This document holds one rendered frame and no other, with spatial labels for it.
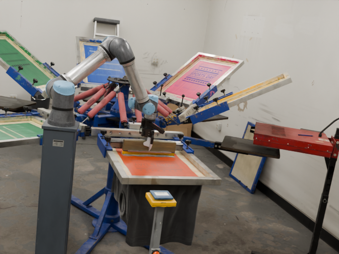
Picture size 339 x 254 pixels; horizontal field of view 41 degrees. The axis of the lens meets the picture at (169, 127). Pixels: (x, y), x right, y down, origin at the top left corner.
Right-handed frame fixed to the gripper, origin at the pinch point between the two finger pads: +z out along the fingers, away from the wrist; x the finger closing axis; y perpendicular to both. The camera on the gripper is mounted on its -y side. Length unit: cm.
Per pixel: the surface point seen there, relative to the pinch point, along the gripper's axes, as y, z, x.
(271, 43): -200, -76, -210
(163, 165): -4.5, 5.0, 20.0
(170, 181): 1, 3, 52
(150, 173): 8.2, 5.1, 35.1
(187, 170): -17.3, 5.0, 28.4
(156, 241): 12, 29, 71
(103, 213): 10, 80, -73
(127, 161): 17.1, 5.1, 13.9
